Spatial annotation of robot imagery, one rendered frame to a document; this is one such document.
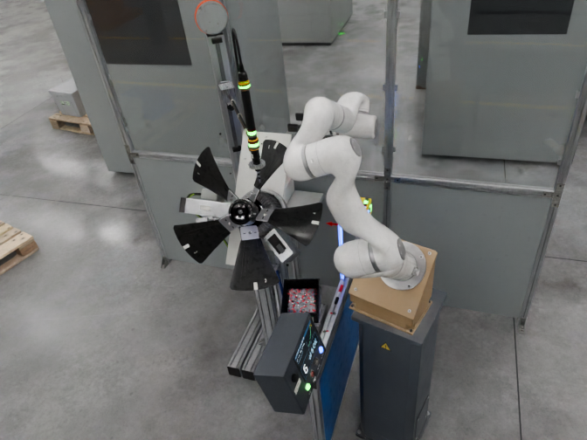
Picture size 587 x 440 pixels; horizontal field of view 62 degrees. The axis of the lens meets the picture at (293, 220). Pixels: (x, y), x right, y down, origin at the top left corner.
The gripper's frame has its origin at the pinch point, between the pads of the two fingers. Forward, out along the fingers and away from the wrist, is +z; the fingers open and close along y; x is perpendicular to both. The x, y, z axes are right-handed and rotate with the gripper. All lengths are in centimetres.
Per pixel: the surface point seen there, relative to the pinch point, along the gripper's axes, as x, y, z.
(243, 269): -64, -20, 24
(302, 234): -48.7, -8.3, -1.8
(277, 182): -48, 27, 23
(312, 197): -79, 61, 17
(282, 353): -40, -75, -17
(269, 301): -115, 8, 29
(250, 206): -40.6, -3.9, 23.4
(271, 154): -25.4, 16.0, 18.9
